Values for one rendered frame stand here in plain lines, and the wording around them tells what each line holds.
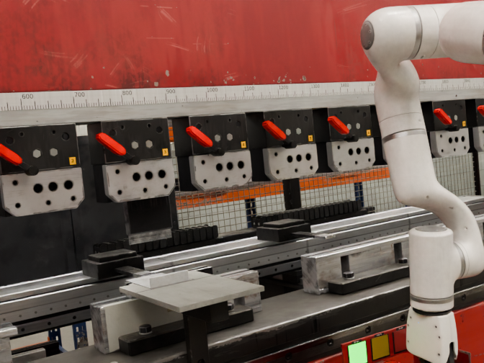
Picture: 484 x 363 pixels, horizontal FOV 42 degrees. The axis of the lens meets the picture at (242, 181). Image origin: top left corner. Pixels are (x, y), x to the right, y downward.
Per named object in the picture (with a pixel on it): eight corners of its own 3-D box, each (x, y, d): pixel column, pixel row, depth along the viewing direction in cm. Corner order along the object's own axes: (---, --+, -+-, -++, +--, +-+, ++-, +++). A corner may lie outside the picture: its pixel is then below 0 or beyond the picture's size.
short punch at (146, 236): (131, 245, 130) (126, 200, 130) (127, 244, 132) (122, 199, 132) (173, 237, 136) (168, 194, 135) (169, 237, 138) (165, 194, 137)
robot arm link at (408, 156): (439, 138, 137) (470, 276, 131) (374, 143, 132) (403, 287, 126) (464, 125, 128) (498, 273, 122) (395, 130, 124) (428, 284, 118)
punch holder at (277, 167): (271, 181, 146) (263, 111, 145) (250, 181, 153) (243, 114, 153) (319, 174, 155) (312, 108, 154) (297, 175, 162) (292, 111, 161)
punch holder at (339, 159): (334, 172, 157) (328, 107, 157) (312, 173, 164) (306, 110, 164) (376, 166, 166) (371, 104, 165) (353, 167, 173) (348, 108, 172)
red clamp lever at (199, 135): (193, 124, 130) (226, 150, 135) (184, 125, 134) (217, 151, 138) (189, 130, 130) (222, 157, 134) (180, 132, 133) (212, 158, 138)
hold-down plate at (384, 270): (342, 295, 153) (341, 283, 153) (328, 292, 158) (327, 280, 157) (423, 271, 170) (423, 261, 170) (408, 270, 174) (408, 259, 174)
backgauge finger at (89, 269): (123, 288, 133) (121, 265, 133) (82, 274, 155) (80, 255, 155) (173, 277, 140) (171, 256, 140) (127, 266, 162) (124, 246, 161)
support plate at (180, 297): (179, 312, 106) (178, 307, 106) (119, 292, 128) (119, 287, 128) (264, 291, 116) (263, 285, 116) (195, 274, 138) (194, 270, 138)
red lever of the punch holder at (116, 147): (102, 130, 119) (142, 159, 124) (95, 132, 123) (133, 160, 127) (98, 137, 119) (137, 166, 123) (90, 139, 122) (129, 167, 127)
